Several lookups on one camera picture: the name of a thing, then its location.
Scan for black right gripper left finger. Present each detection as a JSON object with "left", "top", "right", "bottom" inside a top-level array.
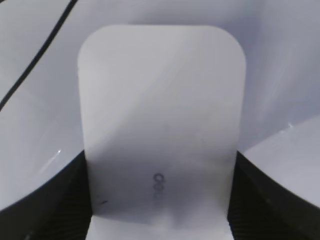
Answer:
[{"left": 0, "top": 152, "right": 93, "bottom": 240}]

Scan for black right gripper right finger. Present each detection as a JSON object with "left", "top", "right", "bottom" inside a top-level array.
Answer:
[{"left": 227, "top": 152, "right": 320, "bottom": 240}]

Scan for white rectangular board eraser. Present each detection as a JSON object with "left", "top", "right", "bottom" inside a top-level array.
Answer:
[{"left": 77, "top": 25, "right": 246, "bottom": 240}]

